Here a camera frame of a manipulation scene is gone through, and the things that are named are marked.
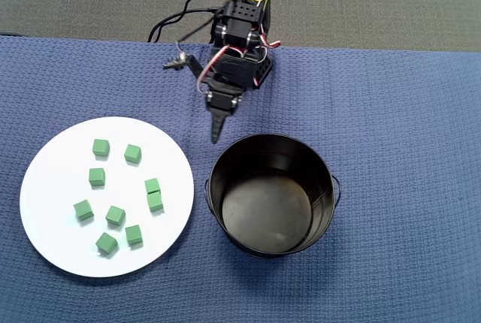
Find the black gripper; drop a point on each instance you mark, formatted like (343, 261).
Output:
(224, 102)

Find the green cube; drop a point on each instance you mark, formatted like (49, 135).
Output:
(155, 201)
(83, 210)
(115, 215)
(134, 234)
(132, 153)
(106, 243)
(152, 185)
(100, 147)
(97, 176)

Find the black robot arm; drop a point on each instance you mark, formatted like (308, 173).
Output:
(240, 30)

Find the white round plate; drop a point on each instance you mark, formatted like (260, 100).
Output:
(56, 188)

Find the black metal bucket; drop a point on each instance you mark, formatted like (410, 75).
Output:
(240, 221)

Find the blue waffle cloth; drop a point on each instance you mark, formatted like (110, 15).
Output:
(376, 150)

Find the small wrist camera board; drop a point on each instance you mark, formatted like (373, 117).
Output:
(176, 62)

